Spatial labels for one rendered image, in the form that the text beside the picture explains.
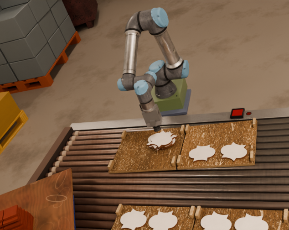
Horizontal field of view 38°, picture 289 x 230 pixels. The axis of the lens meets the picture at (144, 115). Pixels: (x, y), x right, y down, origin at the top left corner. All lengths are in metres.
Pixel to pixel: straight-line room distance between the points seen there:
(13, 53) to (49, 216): 3.97
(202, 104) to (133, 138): 1.85
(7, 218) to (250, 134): 1.32
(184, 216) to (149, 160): 0.49
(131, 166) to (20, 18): 3.73
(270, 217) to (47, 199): 1.15
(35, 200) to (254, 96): 2.60
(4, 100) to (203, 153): 3.34
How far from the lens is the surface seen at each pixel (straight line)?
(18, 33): 5.75
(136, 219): 2.09
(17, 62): 6.00
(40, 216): 2.25
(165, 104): 2.80
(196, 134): 2.43
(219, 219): 1.95
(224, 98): 4.32
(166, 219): 2.03
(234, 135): 2.35
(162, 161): 2.34
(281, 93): 4.23
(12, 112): 5.26
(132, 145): 2.53
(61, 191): 2.31
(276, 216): 1.93
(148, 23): 2.43
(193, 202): 2.09
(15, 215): 2.12
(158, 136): 2.43
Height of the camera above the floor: 2.43
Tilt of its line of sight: 33 degrees down
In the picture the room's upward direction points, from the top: 22 degrees counter-clockwise
